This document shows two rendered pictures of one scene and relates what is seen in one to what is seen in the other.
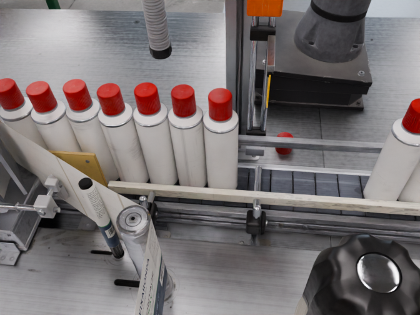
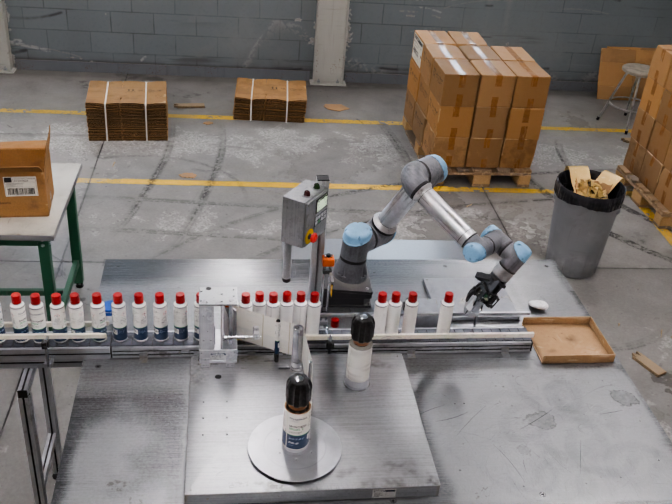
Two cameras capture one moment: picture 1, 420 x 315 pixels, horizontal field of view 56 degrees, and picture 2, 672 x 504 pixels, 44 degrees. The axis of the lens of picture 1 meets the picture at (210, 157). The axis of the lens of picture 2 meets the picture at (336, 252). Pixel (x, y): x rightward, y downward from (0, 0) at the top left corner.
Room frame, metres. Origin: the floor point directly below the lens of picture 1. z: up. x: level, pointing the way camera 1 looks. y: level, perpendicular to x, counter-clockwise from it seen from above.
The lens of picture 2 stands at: (-2.05, 0.76, 2.83)
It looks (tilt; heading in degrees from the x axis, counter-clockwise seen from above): 31 degrees down; 341
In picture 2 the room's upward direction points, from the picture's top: 5 degrees clockwise
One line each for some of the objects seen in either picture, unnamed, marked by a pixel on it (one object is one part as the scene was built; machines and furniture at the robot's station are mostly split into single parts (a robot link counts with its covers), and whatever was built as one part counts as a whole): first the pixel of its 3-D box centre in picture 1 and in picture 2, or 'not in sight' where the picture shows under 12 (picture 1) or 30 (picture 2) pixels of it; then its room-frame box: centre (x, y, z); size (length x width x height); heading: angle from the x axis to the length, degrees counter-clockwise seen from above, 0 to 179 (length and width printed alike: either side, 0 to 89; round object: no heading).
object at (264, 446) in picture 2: not in sight; (294, 447); (-0.17, 0.19, 0.89); 0.31 x 0.31 x 0.01
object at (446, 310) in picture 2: not in sight; (445, 314); (0.31, -0.53, 0.98); 0.05 x 0.05 x 0.20
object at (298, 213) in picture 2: not in sight; (305, 213); (0.50, 0.01, 1.38); 0.17 x 0.10 x 0.19; 135
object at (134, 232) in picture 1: (147, 257); (297, 347); (0.23, 0.09, 0.97); 0.05 x 0.05 x 0.19
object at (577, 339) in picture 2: not in sight; (567, 339); (0.23, -1.06, 0.85); 0.30 x 0.26 x 0.04; 80
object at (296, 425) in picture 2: not in sight; (297, 412); (-0.17, 0.19, 1.04); 0.09 x 0.09 x 0.29
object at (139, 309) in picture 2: not in sight; (139, 316); (0.51, 0.62, 0.98); 0.05 x 0.05 x 0.20
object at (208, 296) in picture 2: not in sight; (218, 296); (0.37, 0.35, 1.14); 0.14 x 0.11 x 0.01; 80
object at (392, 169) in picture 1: (398, 157); (380, 315); (0.36, -0.28, 0.98); 0.05 x 0.05 x 0.20
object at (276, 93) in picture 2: not in sight; (270, 99); (4.87, -0.87, 0.11); 0.65 x 0.54 x 0.22; 76
